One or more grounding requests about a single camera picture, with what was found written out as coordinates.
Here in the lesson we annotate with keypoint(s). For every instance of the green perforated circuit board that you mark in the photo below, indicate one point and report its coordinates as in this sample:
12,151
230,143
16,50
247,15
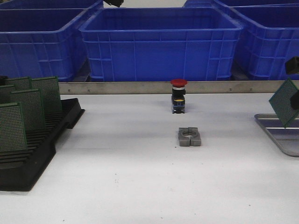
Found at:
281,105

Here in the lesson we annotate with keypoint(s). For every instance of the blue plastic crate right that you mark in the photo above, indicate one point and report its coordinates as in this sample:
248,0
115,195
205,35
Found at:
270,37

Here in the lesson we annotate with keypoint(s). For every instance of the blue plastic crate left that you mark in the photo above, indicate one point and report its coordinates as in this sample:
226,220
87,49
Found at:
42,42

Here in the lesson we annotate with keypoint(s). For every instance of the black slotted board rack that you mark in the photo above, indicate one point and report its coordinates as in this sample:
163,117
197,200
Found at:
20,170

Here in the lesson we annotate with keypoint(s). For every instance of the stainless steel shelf frame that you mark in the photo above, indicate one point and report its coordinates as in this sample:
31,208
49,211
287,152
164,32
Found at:
192,87

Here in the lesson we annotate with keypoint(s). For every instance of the grey metal clamp block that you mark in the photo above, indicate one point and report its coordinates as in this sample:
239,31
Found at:
189,137

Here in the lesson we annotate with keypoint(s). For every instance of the blue plastic crate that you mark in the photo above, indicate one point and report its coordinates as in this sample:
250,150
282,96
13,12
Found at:
42,42
160,44
270,37

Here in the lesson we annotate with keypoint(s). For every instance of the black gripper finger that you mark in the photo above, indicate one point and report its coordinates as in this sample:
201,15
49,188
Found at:
292,66
294,100

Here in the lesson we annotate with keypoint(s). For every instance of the blue plastic crate centre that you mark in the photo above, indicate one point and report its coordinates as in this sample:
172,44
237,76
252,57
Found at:
160,44

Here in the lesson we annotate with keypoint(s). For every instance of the blue crate rear right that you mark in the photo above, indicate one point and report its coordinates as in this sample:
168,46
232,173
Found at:
236,3

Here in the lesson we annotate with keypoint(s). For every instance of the silver metal tray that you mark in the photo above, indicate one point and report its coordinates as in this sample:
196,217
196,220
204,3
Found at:
287,139

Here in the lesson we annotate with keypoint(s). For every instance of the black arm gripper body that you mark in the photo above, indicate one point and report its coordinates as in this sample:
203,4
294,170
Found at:
116,3

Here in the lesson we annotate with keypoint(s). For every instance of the blue crate rear left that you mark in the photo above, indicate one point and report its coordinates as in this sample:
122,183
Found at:
52,4

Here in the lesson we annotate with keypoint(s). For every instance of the red emergency stop button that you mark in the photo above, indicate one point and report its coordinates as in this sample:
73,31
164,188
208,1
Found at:
178,92

